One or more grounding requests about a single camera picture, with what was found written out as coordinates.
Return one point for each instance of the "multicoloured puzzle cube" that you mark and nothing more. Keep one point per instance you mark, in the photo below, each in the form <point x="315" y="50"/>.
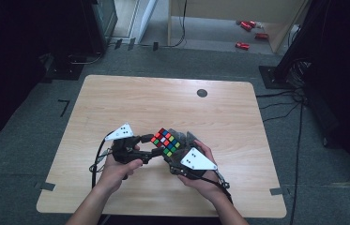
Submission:
<point x="164" y="142"/>

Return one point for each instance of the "black floor tape piece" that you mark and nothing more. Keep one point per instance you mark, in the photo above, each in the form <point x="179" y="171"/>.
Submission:
<point x="155" y="46"/>

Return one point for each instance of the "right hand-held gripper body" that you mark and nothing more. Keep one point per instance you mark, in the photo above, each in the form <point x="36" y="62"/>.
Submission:
<point x="194" y="162"/>

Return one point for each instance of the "person's right hand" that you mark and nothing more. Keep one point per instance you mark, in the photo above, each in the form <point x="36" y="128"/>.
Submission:
<point x="208" y="187"/>

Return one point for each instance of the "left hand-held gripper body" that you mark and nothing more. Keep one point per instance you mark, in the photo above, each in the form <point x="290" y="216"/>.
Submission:
<point x="124" y="150"/>

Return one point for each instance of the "black cabinet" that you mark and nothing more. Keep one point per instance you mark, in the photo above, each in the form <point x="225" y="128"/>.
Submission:
<point x="96" y="25"/>

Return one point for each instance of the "white panel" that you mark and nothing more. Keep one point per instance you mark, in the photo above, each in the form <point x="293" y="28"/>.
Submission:
<point x="147" y="18"/>

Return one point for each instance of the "person's left hand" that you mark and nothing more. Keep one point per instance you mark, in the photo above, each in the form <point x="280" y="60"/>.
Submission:
<point x="114" y="176"/>

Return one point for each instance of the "dark round table grommet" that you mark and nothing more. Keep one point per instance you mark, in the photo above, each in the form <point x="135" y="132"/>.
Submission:
<point x="202" y="93"/>

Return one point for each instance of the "black metal stand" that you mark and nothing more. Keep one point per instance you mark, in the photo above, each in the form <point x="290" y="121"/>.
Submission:
<point x="269" y="78"/>

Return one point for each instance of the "black flat stand base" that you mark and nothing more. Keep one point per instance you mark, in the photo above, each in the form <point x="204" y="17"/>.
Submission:
<point x="66" y="71"/>

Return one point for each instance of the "light wooden shelf unit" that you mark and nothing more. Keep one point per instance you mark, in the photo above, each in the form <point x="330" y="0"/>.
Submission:
<point x="225" y="9"/>

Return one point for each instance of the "red can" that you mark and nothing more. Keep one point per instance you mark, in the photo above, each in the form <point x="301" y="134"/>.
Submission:
<point x="246" y="26"/>
<point x="242" y="46"/>
<point x="261" y="36"/>
<point x="252" y="23"/>

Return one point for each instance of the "black tape corner mark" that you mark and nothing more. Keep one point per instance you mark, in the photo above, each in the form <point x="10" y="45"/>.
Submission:
<point x="66" y="108"/>

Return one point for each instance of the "grey fuzzy cloth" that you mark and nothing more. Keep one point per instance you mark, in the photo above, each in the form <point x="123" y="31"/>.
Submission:
<point x="182" y="137"/>

